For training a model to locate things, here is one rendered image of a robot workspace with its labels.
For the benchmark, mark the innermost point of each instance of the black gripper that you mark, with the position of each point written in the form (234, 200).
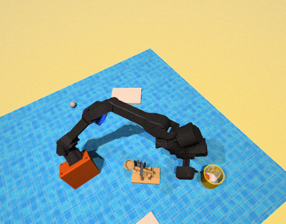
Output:
(185, 171)

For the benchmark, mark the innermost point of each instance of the wooden catapult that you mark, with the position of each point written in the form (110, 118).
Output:
(141, 174)

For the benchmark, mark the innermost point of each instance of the blue cup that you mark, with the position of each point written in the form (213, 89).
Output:
(100, 120)

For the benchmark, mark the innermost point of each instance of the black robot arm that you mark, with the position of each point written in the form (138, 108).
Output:
(155, 124)

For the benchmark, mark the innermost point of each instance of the olive yellow cylinder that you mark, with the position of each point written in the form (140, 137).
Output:
(216, 176)

